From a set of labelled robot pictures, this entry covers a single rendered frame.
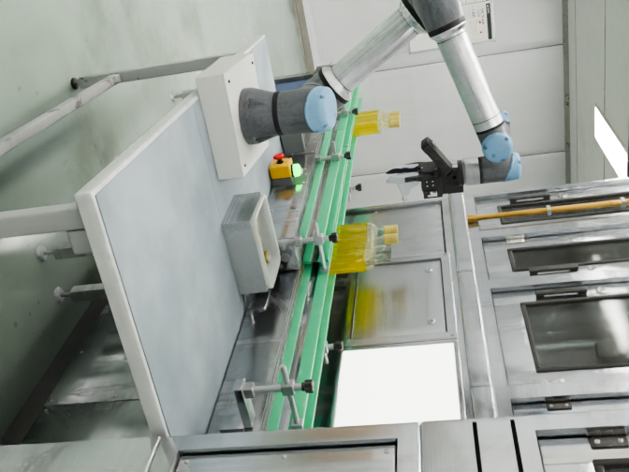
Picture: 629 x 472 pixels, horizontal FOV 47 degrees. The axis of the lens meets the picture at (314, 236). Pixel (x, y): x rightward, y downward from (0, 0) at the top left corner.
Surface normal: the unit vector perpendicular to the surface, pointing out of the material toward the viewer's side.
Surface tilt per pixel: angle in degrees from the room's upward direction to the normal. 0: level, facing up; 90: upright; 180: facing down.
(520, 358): 90
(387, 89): 90
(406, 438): 90
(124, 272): 0
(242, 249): 90
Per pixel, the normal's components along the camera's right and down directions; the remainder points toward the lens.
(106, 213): 0.98, -0.11
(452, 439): -0.18, -0.87
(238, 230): -0.11, 0.49
